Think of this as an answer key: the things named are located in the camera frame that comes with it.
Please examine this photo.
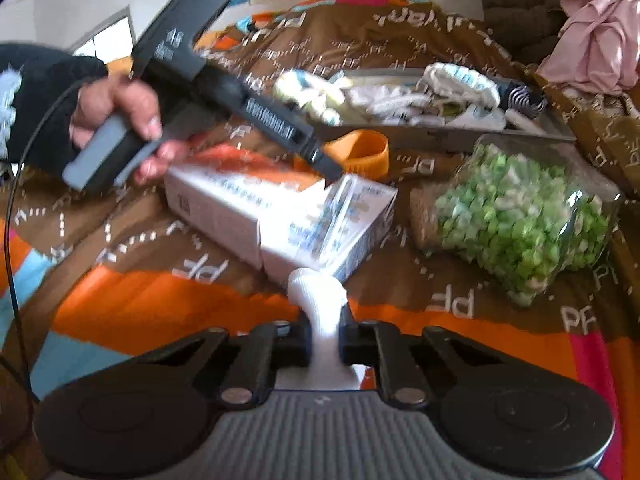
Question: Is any grey tray with cartoon picture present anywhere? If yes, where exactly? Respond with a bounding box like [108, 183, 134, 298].
[309, 68, 576, 152]

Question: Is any white drawstring pouch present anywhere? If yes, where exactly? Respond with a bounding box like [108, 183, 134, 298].
[445, 104, 506, 131]

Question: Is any striped pastel sock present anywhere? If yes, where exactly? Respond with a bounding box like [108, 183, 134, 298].
[272, 70, 346, 126]

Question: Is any grey knitted cloth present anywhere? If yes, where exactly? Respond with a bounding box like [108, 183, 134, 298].
[344, 84, 433, 118]

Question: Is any bag of green pieces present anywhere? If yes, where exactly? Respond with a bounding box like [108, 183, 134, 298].
[410, 134, 623, 307]

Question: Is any person left hand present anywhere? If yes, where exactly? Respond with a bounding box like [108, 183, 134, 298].
[68, 75, 191, 185]

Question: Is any black cable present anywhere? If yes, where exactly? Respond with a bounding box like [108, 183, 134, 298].
[2, 77, 97, 411]

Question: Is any brown quilted jacket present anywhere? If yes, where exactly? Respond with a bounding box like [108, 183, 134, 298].
[483, 0, 567, 65]

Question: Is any navy striped sock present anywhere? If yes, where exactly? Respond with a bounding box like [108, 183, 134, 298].
[494, 78, 548, 119]

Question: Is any white orange medicine box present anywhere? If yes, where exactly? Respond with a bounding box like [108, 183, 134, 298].
[164, 144, 397, 284]

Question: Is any pink shirt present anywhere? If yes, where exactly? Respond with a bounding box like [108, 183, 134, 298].
[537, 0, 639, 96]

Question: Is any black sleeve forearm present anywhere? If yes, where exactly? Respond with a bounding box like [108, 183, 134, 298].
[1, 42, 107, 177]

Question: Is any window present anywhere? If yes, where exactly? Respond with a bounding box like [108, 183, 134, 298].
[70, 6, 136, 63]

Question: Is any white blue baby sock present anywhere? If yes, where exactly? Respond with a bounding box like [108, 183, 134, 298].
[416, 63, 500, 110]

